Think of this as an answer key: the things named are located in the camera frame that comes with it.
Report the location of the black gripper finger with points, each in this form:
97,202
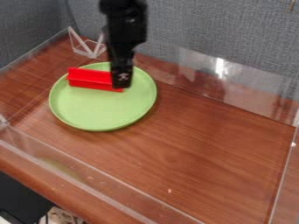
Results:
122,76
111,55

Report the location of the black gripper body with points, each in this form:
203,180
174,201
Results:
126,28

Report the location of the red rectangular block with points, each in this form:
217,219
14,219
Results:
93,79

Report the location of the green round plate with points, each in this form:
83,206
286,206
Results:
99,110

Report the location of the white power strip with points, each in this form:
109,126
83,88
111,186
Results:
61,216

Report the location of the clear acrylic corner bracket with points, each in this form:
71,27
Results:
87,47

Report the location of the clear acrylic enclosure walls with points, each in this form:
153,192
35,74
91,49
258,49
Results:
211,158

